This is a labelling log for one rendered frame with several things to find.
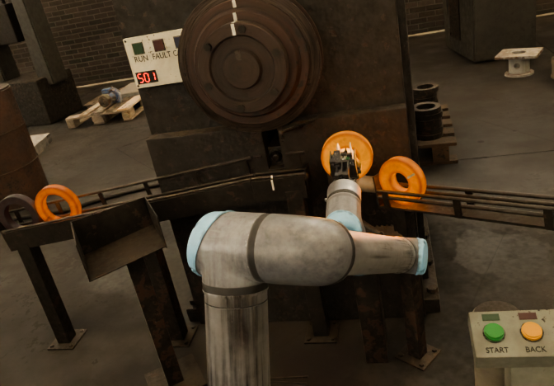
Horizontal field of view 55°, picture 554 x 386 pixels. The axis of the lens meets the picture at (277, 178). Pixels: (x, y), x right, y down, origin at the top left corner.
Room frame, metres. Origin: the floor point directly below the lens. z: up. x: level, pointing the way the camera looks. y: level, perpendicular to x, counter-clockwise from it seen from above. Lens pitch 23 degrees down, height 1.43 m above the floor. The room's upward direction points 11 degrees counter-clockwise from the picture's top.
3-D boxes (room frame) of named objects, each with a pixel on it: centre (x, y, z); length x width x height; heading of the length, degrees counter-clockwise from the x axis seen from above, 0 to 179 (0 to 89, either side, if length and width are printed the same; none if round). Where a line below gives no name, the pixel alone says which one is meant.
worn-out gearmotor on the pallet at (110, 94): (6.22, 1.67, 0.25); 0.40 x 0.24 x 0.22; 165
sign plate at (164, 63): (1.94, 0.31, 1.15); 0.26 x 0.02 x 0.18; 75
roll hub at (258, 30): (1.66, 0.03, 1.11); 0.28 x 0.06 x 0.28; 75
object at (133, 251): (1.62, 0.56, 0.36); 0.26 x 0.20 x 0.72; 110
